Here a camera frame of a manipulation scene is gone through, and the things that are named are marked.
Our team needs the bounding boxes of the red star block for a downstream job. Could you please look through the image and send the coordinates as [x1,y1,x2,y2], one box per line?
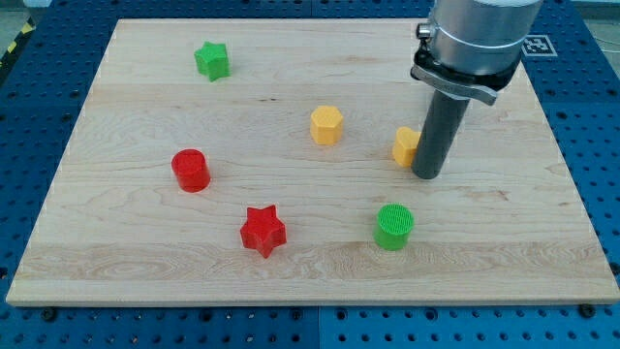
[240,205,287,259]

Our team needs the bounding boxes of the white fiducial marker tag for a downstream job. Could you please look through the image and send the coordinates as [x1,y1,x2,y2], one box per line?
[521,35,557,57]

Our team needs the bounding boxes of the green star block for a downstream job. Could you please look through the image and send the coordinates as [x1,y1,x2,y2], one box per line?
[194,42,230,81]

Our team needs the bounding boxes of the yellow hexagon block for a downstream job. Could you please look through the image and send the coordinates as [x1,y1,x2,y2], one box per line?
[310,106,344,145]

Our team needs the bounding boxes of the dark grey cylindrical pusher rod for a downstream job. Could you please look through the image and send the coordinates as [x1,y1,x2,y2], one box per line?
[411,90,470,179]

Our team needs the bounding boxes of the green cylinder block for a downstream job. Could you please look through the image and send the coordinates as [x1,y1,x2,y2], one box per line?
[373,203,415,251]

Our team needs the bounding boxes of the light wooden board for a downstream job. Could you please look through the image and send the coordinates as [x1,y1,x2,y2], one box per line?
[7,19,619,307]

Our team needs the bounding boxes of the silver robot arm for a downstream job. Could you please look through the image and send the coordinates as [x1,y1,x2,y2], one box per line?
[411,0,542,179]

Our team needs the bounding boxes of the yellow heart block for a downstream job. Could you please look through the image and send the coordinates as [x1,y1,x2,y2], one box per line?
[391,126,421,168]

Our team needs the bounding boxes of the red cylinder block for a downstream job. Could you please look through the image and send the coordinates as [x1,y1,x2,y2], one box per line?
[171,148,211,193]

